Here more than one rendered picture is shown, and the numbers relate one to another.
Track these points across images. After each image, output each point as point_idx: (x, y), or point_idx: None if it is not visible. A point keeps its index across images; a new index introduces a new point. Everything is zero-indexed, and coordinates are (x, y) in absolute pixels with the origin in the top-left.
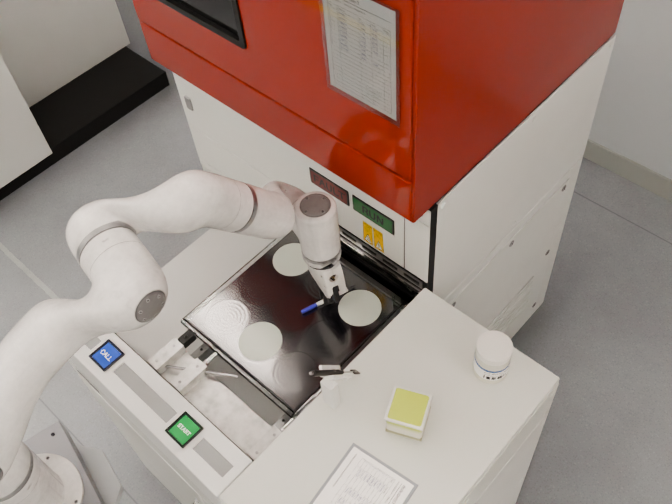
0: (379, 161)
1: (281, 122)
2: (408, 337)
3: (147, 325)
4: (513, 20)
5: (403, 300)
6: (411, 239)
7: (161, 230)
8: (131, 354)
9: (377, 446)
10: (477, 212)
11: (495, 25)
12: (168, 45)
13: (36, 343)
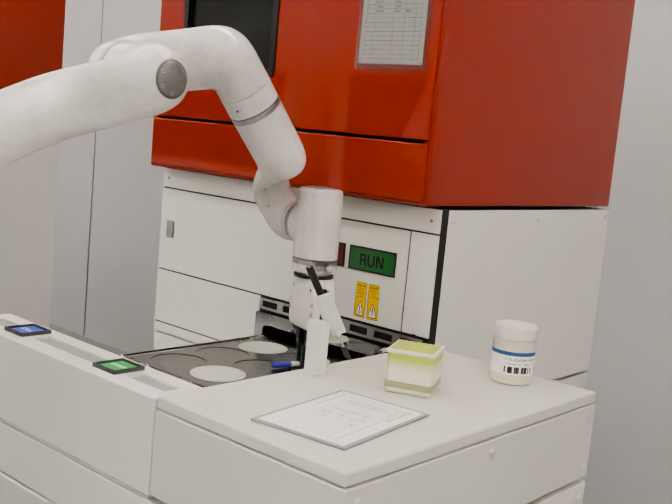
0: (396, 134)
1: None
2: None
3: None
4: (522, 51)
5: None
6: (415, 271)
7: (189, 64)
8: (59, 334)
9: (373, 395)
10: (483, 290)
11: (508, 36)
12: (179, 128)
13: (37, 86)
